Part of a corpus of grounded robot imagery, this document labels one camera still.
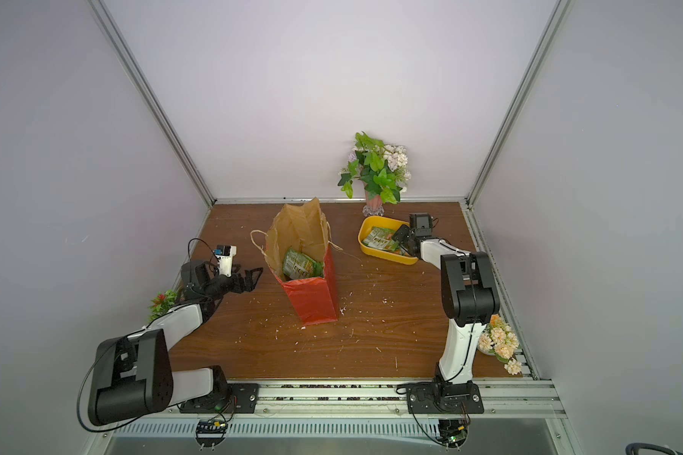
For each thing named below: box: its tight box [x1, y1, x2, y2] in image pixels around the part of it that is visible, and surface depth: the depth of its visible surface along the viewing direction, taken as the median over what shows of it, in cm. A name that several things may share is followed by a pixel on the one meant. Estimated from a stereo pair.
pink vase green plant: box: [337, 130, 412, 218], surface depth 94 cm
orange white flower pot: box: [477, 313, 522, 377], surface depth 71 cm
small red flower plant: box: [147, 289, 178, 323], surface depth 76 cm
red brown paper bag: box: [250, 197, 344, 327], surface depth 85 cm
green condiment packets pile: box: [362, 225, 409, 256], surface depth 105 cm
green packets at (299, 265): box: [282, 249, 325, 280], surface depth 94 cm
